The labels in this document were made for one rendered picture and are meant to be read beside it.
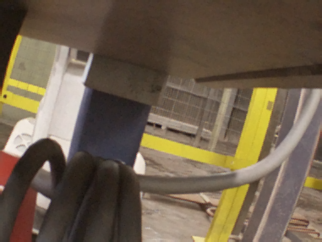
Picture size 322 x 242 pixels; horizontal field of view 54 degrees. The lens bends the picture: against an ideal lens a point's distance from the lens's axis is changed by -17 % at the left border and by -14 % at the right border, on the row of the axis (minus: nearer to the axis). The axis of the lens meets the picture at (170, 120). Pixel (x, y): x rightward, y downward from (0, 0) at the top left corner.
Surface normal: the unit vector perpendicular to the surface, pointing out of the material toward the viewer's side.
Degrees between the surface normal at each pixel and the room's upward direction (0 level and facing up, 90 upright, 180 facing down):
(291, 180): 90
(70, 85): 86
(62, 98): 86
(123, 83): 90
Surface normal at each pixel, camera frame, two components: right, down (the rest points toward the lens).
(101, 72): 0.15, 0.08
